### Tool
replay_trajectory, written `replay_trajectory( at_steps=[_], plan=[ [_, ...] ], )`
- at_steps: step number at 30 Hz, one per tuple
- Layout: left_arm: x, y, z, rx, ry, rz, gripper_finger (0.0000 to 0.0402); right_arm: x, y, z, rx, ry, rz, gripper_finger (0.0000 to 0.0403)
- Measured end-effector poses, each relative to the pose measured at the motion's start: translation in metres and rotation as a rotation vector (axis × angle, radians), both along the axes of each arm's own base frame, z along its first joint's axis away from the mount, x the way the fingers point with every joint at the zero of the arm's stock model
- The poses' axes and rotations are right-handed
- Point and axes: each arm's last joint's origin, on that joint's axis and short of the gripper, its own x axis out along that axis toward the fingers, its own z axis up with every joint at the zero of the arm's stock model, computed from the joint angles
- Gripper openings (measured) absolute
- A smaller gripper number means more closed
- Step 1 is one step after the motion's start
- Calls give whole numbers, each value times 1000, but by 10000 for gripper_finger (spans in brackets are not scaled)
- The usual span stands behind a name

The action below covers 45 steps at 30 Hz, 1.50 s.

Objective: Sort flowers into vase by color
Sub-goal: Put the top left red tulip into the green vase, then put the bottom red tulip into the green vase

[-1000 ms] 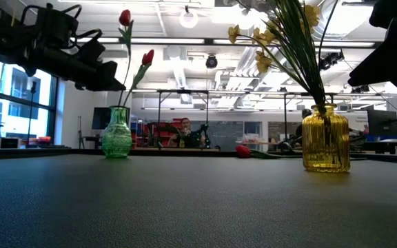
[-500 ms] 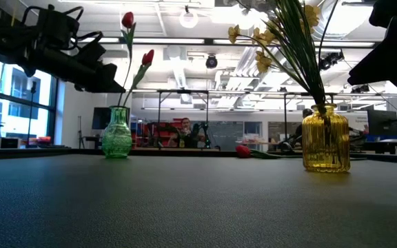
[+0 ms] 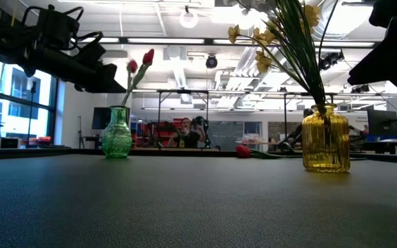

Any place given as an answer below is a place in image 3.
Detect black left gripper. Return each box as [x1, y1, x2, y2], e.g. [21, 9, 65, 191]
[22, 42, 128, 94]

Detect red artificial tulip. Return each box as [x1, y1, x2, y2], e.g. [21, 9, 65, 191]
[125, 59, 139, 107]
[235, 144, 305, 161]
[121, 48, 155, 107]

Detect yellow flower bunch grassy leaves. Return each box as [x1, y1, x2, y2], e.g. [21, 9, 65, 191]
[267, 0, 329, 114]

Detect yellow ribbed glass vase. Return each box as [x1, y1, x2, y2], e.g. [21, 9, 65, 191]
[301, 103, 352, 174]

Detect green glass vase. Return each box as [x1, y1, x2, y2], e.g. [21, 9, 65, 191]
[101, 105, 133, 159]

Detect black track spotlights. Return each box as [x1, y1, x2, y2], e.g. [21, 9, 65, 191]
[349, 84, 371, 94]
[318, 50, 345, 72]

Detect small tripod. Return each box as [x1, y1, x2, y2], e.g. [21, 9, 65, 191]
[77, 116, 85, 149]

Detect black desk monitor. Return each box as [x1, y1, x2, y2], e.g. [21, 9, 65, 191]
[367, 110, 397, 136]

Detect black pole stand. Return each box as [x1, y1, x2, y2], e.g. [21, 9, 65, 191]
[27, 81, 38, 147]

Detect long bar with light strips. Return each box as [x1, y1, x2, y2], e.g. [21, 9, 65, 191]
[70, 36, 377, 48]

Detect red storage bins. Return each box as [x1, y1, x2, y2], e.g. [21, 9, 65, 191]
[131, 118, 185, 147]

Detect large window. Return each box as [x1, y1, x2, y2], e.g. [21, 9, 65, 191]
[0, 60, 60, 147]

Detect person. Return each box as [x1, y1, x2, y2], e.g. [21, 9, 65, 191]
[281, 108, 314, 152]
[167, 117, 203, 149]

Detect round white ceiling lamp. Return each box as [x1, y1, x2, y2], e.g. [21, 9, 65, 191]
[179, 9, 199, 30]

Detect wooden background table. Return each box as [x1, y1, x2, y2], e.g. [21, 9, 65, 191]
[236, 140, 282, 152]

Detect black wall monitor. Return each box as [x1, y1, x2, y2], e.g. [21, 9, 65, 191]
[92, 107, 130, 131]

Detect black overhead rail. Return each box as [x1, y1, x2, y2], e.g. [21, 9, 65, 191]
[341, 1, 375, 7]

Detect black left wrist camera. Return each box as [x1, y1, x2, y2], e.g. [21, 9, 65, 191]
[21, 3, 105, 52]

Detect black dome ceiling camera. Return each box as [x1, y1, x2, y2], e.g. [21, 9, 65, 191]
[205, 54, 218, 70]

